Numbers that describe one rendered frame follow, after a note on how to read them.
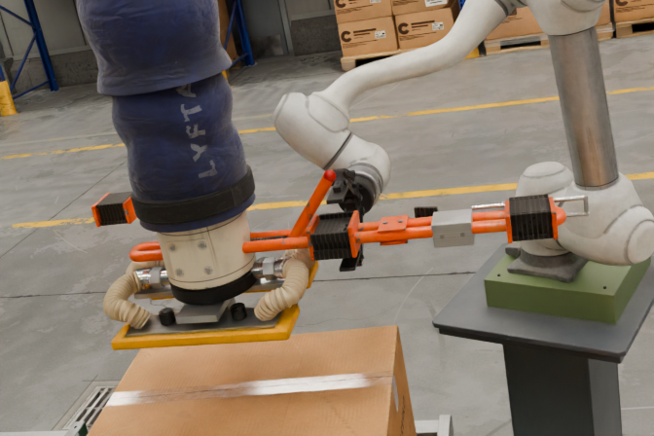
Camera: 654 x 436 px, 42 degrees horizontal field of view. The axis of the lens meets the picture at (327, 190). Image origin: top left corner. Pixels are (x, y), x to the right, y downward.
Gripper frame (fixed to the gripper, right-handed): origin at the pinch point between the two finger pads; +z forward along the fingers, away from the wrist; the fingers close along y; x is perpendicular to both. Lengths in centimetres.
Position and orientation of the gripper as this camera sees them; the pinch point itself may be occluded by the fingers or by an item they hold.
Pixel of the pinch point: (342, 234)
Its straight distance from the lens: 154.2
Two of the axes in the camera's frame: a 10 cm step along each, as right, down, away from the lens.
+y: 1.8, 9.3, 3.4
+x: -9.7, 1.0, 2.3
